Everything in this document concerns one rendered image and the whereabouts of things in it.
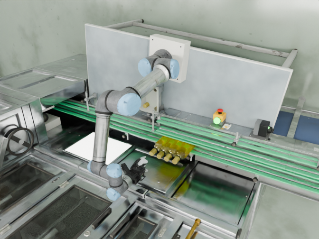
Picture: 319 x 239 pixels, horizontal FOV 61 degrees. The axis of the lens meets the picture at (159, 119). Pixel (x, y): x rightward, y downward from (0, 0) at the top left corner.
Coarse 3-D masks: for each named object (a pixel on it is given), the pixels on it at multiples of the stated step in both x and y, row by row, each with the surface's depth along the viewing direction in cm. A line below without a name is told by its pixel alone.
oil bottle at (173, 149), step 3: (177, 141) 190; (180, 141) 190; (174, 144) 187; (177, 144) 187; (180, 144) 187; (171, 147) 183; (174, 147) 183; (177, 147) 183; (171, 150) 181; (174, 150) 181; (177, 150) 181; (174, 153) 180; (174, 156) 182
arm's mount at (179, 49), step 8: (152, 40) 185; (160, 40) 181; (168, 40) 178; (176, 40) 177; (184, 40) 179; (152, 48) 187; (160, 48) 183; (168, 48) 180; (176, 48) 177; (184, 48) 174; (176, 56) 179; (184, 56) 178; (184, 64) 182; (184, 72) 186; (176, 80) 187; (184, 80) 191
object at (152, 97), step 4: (156, 88) 197; (152, 92) 210; (156, 92) 208; (148, 96) 213; (152, 96) 211; (156, 96) 209; (144, 100) 215; (148, 100) 215; (152, 100) 213; (156, 100) 211; (152, 104) 214; (156, 104) 212; (140, 108) 213; (144, 108) 214; (148, 108) 214; (152, 108) 214
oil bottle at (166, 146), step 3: (171, 138) 193; (168, 141) 190; (171, 141) 190; (174, 141) 190; (165, 144) 187; (168, 144) 187; (171, 144) 187; (162, 147) 184; (165, 147) 184; (168, 147) 184; (165, 150) 183; (168, 150) 183; (165, 153) 184; (168, 153) 185
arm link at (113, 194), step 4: (124, 180) 152; (124, 184) 151; (108, 188) 147; (112, 188) 146; (116, 188) 145; (120, 188) 147; (124, 188) 150; (108, 192) 146; (112, 192) 144; (116, 192) 145; (120, 192) 147; (108, 196) 147; (112, 196) 146; (116, 196) 145; (120, 196) 148; (112, 200) 147
